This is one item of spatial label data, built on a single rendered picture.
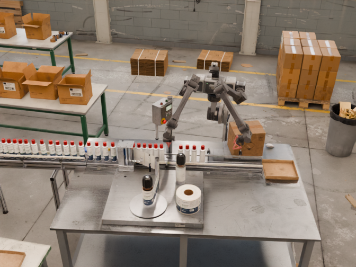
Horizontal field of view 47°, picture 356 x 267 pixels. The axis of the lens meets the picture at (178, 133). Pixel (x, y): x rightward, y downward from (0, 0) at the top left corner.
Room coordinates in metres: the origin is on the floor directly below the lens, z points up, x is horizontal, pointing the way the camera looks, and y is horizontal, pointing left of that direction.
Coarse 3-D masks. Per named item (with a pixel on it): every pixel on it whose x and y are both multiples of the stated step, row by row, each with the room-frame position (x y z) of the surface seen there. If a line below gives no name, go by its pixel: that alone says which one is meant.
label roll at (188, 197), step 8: (176, 192) 2.51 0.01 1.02; (184, 192) 2.53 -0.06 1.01; (192, 192) 2.52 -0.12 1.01; (200, 192) 2.51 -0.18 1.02; (176, 200) 2.48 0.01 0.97; (184, 200) 2.41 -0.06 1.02; (192, 200) 2.41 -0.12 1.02; (200, 200) 2.48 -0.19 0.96; (176, 208) 2.48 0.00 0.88; (184, 208) 2.41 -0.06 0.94; (192, 208) 2.41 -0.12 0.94
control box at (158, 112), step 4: (160, 100) 3.23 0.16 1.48; (164, 100) 3.23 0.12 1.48; (152, 104) 3.15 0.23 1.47; (156, 104) 3.15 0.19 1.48; (164, 104) 3.15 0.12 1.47; (152, 108) 3.15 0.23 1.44; (156, 108) 3.12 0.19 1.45; (160, 108) 3.10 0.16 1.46; (164, 108) 3.14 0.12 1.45; (152, 112) 3.15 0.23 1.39; (156, 112) 3.12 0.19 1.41; (160, 112) 3.10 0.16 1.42; (164, 112) 3.14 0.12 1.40; (152, 116) 3.15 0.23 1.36; (156, 116) 3.12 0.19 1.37; (160, 116) 3.10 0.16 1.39; (164, 116) 3.14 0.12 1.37; (168, 116) 3.18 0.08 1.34; (152, 120) 3.15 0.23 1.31; (156, 120) 3.12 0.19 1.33; (160, 120) 3.10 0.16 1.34; (160, 124) 3.10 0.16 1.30
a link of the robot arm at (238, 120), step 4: (224, 84) 3.13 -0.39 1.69; (224, 88) 3.10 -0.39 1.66; (224, 92) 3.08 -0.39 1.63; (220, 96) 3.08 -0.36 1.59; (224, 96) 3.07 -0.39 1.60; (224, 100) 3.06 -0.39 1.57; (228, 100) 3.05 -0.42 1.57; (228, 104) 3.03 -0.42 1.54; (232, 104) 3.05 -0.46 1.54; (228, 108) 3.03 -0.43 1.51; (232, 108) 3.01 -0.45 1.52; (232, 112) 3.00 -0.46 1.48; (236, 112) 3.00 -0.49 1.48; (232, 116) 3.00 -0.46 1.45; (236, 116) 2.98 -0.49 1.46; (236, 120) 2.97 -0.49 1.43; (240, 120) 2.96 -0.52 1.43; (236, 124) 2.96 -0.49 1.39; (240, 124) 2.95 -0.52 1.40; (244, 124) 2.93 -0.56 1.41; (240, 128) 2.94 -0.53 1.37; (244, 128) 2.92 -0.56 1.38
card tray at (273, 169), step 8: (264, 160) 3.19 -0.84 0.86; (272, 160) 3.19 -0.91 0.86; (280, 160) 3.18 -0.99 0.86; (288, 160) 3.18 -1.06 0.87; (264, 168) 3.08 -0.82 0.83; (272, 168) 3.09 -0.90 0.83; (280, 168) 3.09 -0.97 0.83; (288, 168) 3.09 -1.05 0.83; (272, 176) 2.93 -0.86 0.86; (280, 176) 2.93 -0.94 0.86; (288, 176) 2.92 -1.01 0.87; (296, 176) 2.92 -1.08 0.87
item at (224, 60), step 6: (204, 54) 7.64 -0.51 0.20; (210, 54) 7.64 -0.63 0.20; (216, 54) 7.65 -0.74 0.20; (222, 54) 7.65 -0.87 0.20; (228, 54) 7.65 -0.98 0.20; (198, 60) 7.37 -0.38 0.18; (204, 60) 7.34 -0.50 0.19; (210, 60) 7.32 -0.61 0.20; (216, 60) 7.29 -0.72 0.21; (222, 60) 7.32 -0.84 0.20; (228, 60) 7.32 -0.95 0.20; (198, 66) 7.38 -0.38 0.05; (204, 66) 7.36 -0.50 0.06; (222, 66) 7.26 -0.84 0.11; (228, 66) 7.24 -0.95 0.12
